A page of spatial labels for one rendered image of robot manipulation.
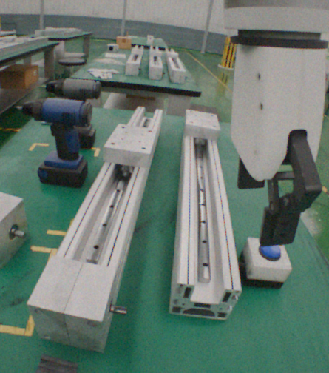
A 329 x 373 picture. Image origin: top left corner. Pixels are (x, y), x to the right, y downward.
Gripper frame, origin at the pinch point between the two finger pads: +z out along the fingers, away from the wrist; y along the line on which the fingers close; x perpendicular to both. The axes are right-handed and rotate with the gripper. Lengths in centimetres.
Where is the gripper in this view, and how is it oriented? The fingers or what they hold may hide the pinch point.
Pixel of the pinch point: (262, 204)
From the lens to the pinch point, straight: 28.7
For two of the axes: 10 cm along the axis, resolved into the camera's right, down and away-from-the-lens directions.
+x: 10.0, -0.6, -0.4
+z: 0.7, 8.5, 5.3
